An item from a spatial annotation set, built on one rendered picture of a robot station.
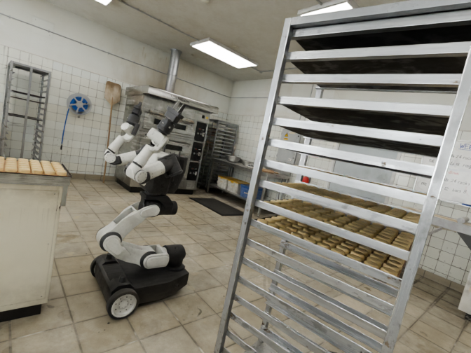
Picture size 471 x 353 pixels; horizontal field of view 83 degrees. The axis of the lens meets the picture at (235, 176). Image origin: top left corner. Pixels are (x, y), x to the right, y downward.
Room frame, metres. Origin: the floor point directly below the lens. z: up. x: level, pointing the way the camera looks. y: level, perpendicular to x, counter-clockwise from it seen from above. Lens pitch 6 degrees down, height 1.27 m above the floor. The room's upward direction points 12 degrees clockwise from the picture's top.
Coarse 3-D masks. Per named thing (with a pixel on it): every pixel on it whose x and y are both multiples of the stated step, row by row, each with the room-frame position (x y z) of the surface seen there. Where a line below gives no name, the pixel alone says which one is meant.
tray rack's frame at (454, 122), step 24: (432, 0) 0.84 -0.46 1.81; (456, 0) 0.81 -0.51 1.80; (312, 24) 1.08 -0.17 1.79; (336, 24) 1.10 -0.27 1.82; (456, 96) 0.77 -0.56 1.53; (456, 120) 0.76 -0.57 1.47; (432, 192) 0.76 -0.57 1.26; (432, 216) 0.75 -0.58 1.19; (408, 264) 0.77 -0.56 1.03; (408, 288) 0.76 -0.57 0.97
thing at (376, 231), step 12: (276, 204) 1.19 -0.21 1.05; (288, 204) 1.22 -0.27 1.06; (300, 204) 1.28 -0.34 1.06; (312, 204) 1.38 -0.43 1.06; (312, 216) 1.09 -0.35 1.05; (324, 216) 1.09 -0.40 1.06; (336, 216) 1.16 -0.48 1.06; (348, 216) 1.21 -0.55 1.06; (348, 228) 0.96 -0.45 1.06; (360, 228) 1.04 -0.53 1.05; (372, 228) 1.06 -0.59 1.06; (384, 240) 0.89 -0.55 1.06; (396, 240) 0.96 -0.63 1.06; (408, 240) 0.98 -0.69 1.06
